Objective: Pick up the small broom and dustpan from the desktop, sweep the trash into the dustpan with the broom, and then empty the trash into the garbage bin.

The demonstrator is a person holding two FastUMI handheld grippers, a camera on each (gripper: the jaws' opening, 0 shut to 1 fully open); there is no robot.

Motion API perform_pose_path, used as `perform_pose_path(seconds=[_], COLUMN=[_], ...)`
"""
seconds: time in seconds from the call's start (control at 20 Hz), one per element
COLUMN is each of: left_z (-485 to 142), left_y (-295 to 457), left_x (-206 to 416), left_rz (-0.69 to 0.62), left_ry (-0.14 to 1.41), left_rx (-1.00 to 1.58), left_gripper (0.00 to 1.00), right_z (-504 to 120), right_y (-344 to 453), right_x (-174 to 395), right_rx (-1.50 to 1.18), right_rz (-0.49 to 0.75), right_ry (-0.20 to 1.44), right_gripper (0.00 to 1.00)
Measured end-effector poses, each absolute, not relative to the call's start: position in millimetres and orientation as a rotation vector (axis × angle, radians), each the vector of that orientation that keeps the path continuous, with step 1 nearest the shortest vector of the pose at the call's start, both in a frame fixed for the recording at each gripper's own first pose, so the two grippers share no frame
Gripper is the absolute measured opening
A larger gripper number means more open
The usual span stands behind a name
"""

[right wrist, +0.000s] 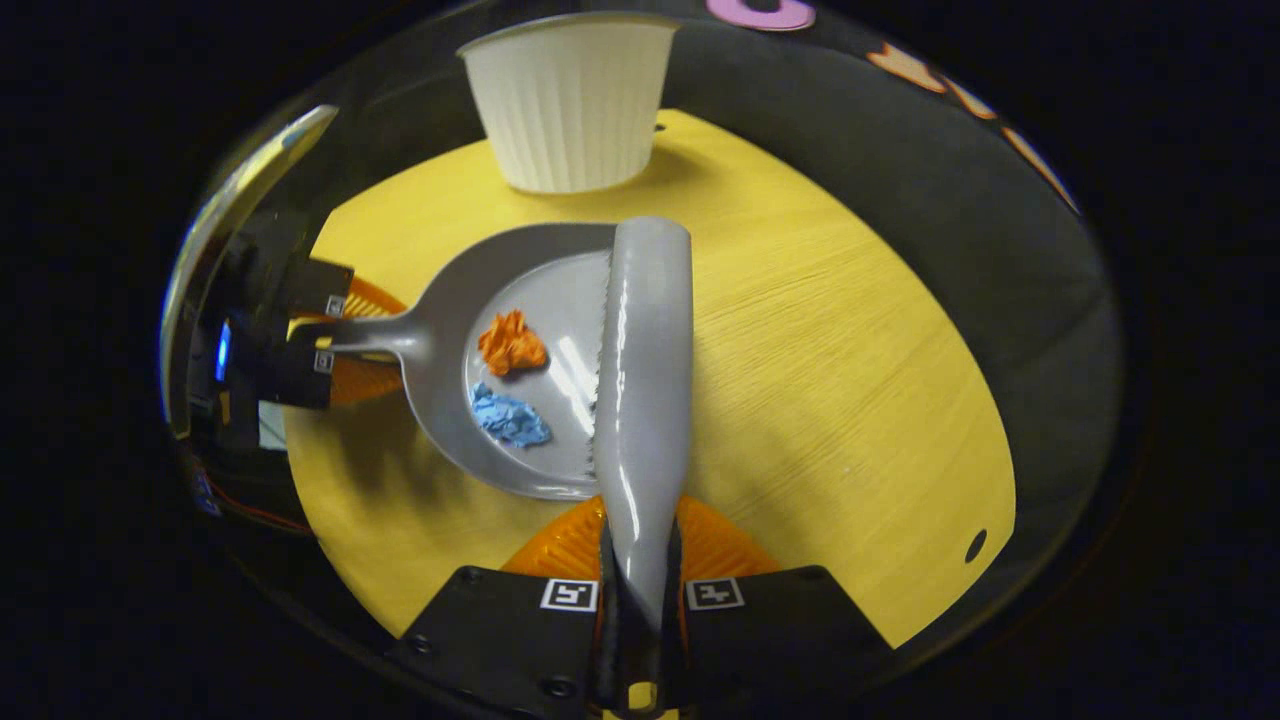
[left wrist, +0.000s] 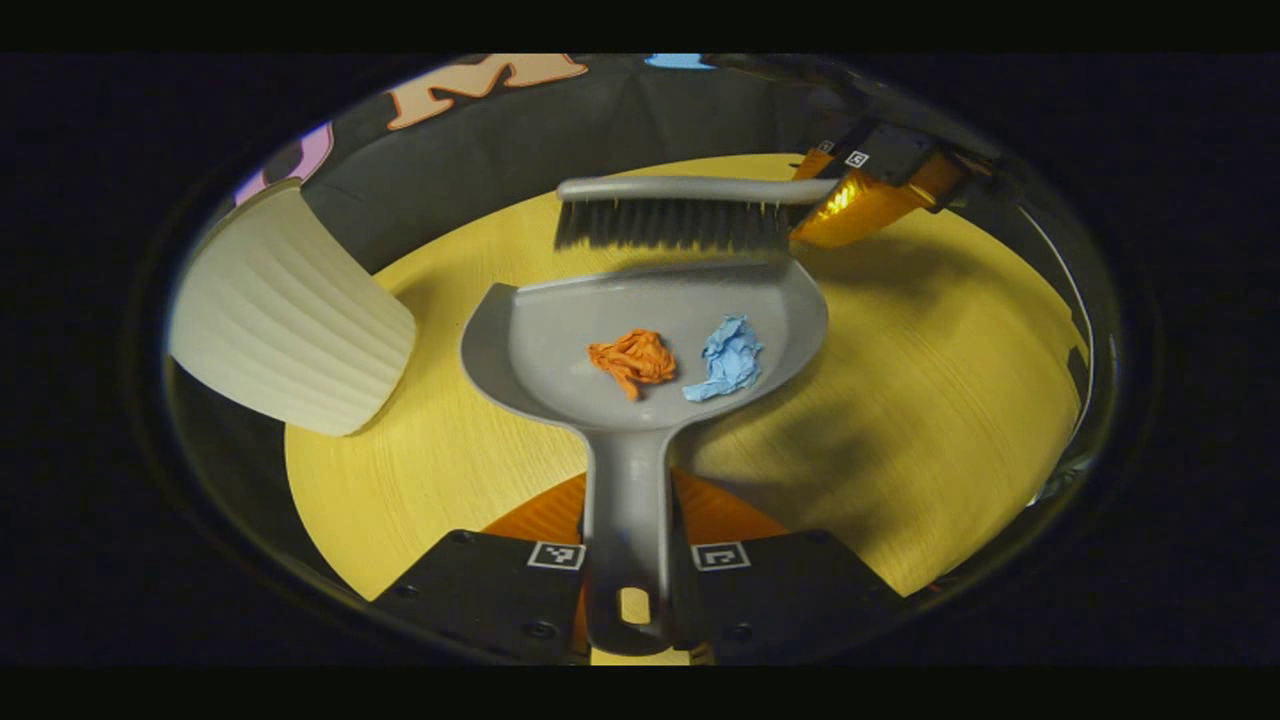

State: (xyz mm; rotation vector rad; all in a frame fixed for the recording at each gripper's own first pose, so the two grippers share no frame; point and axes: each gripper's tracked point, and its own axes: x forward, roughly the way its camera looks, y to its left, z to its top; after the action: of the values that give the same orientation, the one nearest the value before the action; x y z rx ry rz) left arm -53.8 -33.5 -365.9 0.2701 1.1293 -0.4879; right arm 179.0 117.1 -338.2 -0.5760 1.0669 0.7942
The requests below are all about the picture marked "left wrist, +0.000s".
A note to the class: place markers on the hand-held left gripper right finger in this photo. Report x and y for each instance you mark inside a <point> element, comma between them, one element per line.
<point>790,590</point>

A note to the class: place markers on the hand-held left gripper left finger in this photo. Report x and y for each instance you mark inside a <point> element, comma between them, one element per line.
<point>480,590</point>

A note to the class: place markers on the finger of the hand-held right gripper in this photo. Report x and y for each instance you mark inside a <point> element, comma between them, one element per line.
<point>895,150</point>
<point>815,165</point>

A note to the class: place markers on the small grey broom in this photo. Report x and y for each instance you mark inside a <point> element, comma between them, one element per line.
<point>680,188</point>

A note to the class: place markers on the blue paper trash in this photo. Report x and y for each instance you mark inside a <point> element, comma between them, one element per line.
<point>728,358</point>

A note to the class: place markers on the grey plastic dustpan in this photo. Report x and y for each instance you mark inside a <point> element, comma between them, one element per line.
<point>560,350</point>

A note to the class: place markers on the orange paper trash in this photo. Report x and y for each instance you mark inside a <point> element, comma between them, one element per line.
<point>632,358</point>

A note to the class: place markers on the white ribbed garbage bin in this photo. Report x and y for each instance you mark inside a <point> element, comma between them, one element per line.
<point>290,320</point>

